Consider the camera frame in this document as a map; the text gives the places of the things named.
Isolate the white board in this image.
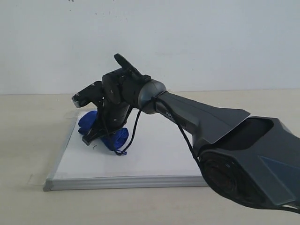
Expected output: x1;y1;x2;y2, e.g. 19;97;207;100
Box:
44;110;206;191

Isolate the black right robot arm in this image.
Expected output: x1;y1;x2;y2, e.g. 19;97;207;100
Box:
73;69;300;213

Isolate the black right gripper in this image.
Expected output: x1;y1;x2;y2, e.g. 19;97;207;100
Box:
82;99;133;145

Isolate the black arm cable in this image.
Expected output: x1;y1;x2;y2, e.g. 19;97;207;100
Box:
113;53;300;214

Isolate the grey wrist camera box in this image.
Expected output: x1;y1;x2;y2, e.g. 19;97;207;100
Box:
72;81;104;108

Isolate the blue cloth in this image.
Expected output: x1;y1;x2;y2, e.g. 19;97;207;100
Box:
78;110;129;153

